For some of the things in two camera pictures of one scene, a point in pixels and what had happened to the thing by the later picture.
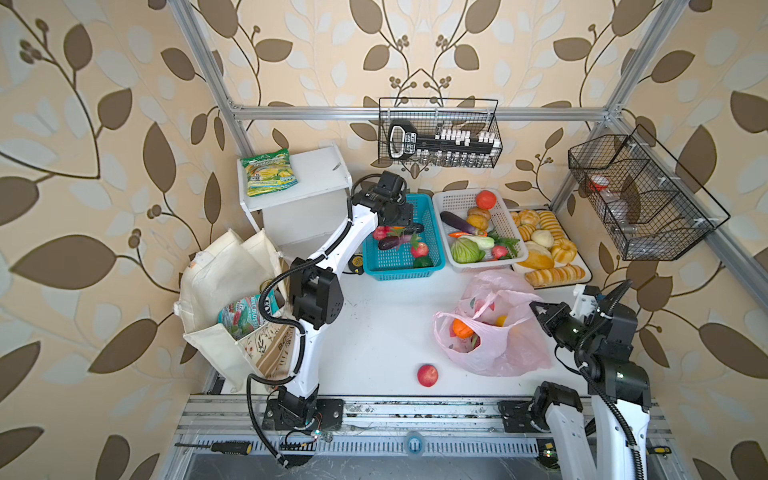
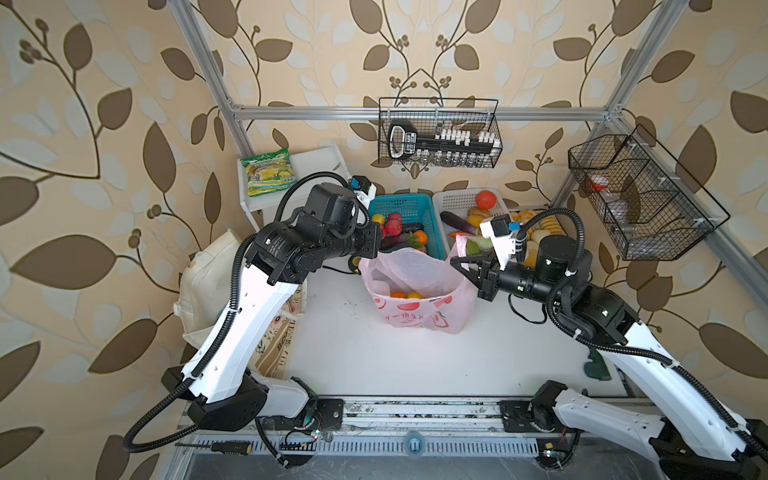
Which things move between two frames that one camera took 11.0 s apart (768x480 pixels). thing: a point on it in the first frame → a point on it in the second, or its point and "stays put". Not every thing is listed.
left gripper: (405, 215) → (371, 236)
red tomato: (485, 199) stays put
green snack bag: (265, 173) stays put
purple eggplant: (459, 223) stays put
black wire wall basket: (649, 207) stays put
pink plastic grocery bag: (494, 330) → (415, 287)
